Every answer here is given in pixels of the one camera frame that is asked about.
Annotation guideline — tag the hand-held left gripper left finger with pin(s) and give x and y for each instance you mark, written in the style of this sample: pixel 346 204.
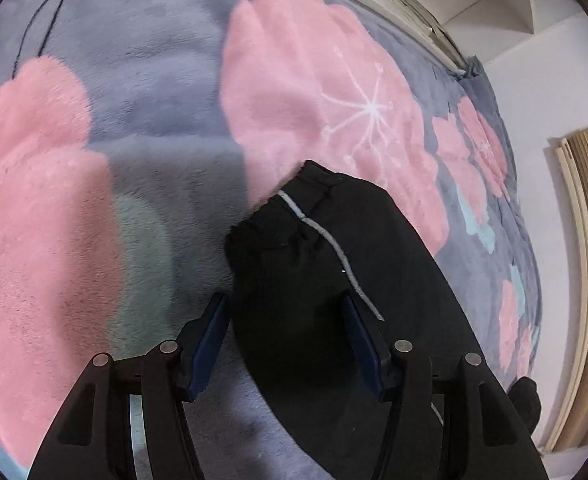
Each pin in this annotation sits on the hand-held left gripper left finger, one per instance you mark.
pixel 209 340

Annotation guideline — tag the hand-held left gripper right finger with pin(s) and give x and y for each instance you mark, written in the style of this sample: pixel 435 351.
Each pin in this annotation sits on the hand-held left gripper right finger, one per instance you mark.
pixel 362 345

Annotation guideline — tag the grey floral fleece blanket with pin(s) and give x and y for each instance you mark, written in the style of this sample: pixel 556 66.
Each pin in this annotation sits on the grey floral fleece blanket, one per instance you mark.
pixel 139 160

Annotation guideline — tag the stack of books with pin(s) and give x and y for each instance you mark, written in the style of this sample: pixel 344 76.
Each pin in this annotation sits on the stack of books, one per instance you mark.
pixel 431 22

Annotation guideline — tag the white shelf unit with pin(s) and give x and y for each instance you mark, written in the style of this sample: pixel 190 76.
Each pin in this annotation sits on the white shelf unit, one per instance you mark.
pixel 478 5

